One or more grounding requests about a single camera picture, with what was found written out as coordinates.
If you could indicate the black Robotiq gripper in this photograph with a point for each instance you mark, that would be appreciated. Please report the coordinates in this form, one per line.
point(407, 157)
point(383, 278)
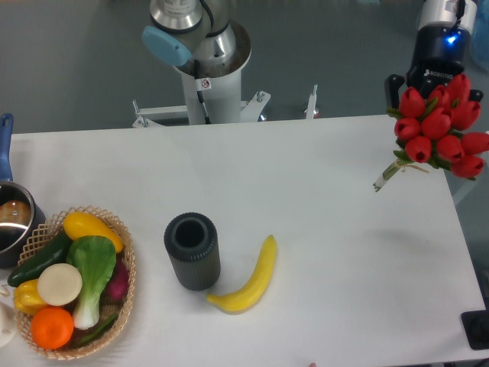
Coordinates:
point(439, 55)

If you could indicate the red tulip bouquet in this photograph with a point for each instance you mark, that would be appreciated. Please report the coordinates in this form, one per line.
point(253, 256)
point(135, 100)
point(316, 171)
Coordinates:
point(434, 130)

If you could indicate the robot arm base with blue cap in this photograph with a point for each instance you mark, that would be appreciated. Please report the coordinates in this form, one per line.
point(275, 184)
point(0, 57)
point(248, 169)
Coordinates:
point(197, 37)

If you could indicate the black device at table edge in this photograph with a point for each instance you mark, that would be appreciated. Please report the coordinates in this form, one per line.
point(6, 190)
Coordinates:
point(475, 324)

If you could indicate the dark grey ribbed vase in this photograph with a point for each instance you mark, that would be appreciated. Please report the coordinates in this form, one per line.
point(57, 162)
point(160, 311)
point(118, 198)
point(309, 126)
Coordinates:
point(191, 241)

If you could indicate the yellow banana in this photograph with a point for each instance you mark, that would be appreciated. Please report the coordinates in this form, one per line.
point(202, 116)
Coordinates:
point(251, 292)

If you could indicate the purple sweet potato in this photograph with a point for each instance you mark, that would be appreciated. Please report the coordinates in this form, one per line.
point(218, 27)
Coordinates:
point(117, 287)

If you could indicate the green bok choy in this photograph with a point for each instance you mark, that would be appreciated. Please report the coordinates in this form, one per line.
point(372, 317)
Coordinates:
point(94, 257)

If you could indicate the yellow squash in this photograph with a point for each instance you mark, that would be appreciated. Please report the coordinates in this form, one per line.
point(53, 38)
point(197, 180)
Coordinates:
point(79, 224)

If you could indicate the woven wicker basket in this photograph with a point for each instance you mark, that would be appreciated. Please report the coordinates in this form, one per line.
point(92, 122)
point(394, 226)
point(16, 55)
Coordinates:
point(40, 237)

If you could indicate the dark green cucumber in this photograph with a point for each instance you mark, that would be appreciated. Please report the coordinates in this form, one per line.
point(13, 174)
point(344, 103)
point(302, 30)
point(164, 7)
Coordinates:
point(54, 252)

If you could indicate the cream round bun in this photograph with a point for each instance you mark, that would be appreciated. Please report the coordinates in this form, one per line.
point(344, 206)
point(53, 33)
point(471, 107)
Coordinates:
point(59, 284)

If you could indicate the green chili pepper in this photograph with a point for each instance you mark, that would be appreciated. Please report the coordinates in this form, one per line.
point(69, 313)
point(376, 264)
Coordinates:
point(98, 331)

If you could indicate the orange fruit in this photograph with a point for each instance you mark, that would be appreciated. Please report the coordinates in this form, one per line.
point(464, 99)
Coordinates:
point(52, 328)

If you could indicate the yellow bell pepper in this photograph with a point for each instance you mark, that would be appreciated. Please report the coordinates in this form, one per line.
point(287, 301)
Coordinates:
point(27, 299)

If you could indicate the white ceramic object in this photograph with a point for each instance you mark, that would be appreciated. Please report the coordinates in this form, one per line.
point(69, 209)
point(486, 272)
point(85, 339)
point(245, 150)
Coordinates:
point(8, 323)

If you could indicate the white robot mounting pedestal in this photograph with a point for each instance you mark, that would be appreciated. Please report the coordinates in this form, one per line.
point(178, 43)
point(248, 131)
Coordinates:
point(207, 101)

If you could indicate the blue handled saucepan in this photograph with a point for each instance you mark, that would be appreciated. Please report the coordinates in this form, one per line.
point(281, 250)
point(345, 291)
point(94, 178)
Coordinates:
point(20, 215)

